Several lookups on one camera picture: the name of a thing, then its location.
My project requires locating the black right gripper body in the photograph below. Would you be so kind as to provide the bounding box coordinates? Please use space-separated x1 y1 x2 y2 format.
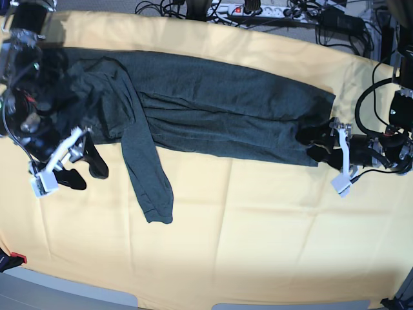
48 127 91 171

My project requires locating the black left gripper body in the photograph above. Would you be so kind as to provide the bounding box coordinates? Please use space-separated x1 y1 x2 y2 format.
335 134 384 168

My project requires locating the dark green long-sleeve shirt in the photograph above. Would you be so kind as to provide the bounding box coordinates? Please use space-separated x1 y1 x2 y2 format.
41 48 335 224

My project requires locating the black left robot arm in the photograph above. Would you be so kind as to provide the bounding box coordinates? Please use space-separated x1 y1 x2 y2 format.
296 1 412 183

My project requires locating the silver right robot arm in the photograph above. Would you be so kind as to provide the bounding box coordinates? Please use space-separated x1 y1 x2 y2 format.
1 1 335 204

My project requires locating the red and black clamp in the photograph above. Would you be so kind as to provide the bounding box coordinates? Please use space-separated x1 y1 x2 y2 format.
0 249 27 273

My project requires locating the black power adapter brick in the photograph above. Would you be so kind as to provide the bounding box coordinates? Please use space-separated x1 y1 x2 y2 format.
318 10 365 36

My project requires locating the yellow table cloth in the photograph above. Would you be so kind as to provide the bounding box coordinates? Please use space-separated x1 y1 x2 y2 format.
1 11 412 309

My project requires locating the black table clamp right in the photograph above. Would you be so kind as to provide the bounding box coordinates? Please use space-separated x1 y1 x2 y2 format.
381 298 412 310

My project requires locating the white power strip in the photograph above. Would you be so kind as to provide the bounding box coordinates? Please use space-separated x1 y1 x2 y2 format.
207 2 310 24

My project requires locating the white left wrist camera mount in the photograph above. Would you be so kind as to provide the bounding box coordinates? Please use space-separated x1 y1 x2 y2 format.
329 118 358 198

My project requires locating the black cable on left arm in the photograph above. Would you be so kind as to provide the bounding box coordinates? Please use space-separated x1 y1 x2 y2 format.
354 56 407 140

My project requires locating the black vertical post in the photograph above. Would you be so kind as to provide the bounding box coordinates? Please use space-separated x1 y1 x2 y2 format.
380 26 394 65

